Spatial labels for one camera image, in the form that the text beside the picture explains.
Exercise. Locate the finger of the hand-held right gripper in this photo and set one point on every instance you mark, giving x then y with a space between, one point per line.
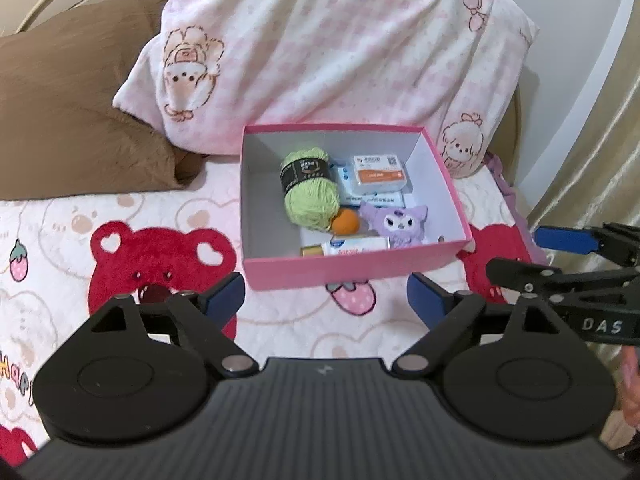
565 240
520 274

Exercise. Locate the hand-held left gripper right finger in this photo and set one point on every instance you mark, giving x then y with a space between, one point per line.
425 300

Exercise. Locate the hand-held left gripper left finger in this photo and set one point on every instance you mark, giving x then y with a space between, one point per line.
227 292

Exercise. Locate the pink cardboard box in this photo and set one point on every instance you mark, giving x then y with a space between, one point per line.
350 272

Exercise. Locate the purple plush toy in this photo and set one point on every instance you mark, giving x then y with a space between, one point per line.
395 222

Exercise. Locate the white tube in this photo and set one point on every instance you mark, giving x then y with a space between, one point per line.
356 246

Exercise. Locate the small orange ball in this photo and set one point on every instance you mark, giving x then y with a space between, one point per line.
345 221

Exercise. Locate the green yarn ball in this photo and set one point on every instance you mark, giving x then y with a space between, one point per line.
310 200

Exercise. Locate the orange and clear plastic case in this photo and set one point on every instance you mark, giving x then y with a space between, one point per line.
380 175

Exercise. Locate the person's right hand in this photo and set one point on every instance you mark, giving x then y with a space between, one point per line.
632 385

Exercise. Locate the printed bear bed blanket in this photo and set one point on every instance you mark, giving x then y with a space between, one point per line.
290 320

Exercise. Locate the beige curtain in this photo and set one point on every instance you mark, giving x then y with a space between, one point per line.
590 170

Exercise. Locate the purple ruffled cloth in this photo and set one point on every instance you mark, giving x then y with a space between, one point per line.
505 185

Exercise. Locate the blue wet wipes pack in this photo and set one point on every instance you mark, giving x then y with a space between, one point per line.
375 200

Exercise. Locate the brown pillow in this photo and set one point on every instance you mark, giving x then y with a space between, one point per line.
65 110

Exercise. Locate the pink cartoon print pillow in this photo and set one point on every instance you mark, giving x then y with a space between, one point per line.
325 50

